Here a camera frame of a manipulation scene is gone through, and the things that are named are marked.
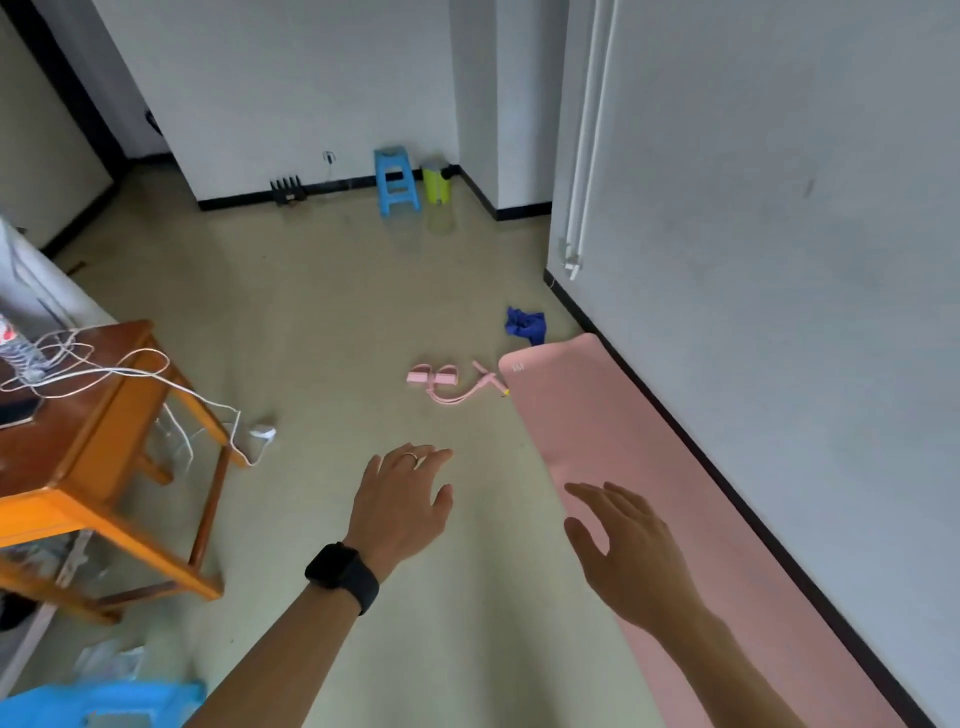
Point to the person's left hand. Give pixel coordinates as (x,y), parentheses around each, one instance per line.
(397,510)

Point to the person's right hand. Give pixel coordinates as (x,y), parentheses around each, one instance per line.
(645,562)

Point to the pink pedal resistance band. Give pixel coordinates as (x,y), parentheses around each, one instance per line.
(442,379)

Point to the pink yoga mat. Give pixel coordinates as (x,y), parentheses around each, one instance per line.
(600,420)

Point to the blue cloth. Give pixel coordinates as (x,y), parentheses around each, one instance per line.
(525,324)

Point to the person's left forearm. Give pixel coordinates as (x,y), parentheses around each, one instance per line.
(277,667)

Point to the black smartwatch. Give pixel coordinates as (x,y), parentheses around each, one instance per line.
(341,570)

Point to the clear plastic bag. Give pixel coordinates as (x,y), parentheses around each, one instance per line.
(112,660)

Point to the orange wooden table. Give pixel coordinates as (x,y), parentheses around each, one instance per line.
(82,435)

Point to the green trash bin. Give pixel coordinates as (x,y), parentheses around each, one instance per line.
(437,186)

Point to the blue plastic stool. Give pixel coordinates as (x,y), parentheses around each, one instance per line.
(394,157)
(97,705)

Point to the black phone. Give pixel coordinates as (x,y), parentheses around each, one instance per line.
(19,414)

